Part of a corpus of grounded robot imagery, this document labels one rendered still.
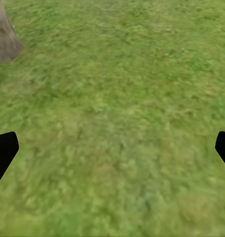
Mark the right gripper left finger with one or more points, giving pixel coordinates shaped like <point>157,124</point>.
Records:
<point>8,148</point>

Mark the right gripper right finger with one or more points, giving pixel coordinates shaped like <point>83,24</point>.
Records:
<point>220,144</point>

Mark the tree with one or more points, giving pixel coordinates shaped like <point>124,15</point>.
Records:
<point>10,45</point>

